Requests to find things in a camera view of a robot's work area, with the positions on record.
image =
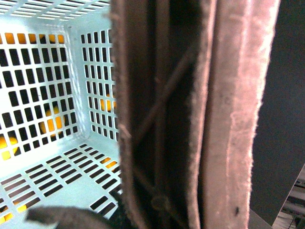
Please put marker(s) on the dark speckled left gripper finger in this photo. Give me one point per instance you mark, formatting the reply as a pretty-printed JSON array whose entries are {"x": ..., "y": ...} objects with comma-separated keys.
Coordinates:
[{"x": 74, "y": 218}]

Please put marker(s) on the light blue plastic basket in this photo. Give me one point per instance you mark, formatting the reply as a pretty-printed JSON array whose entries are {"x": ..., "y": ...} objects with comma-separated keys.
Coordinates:
[{"x": 58, "y": 124}]

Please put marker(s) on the brown plastic basket handle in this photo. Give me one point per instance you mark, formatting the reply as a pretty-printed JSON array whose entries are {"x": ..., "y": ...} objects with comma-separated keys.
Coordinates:
[{"x": 190, "y": 77}]

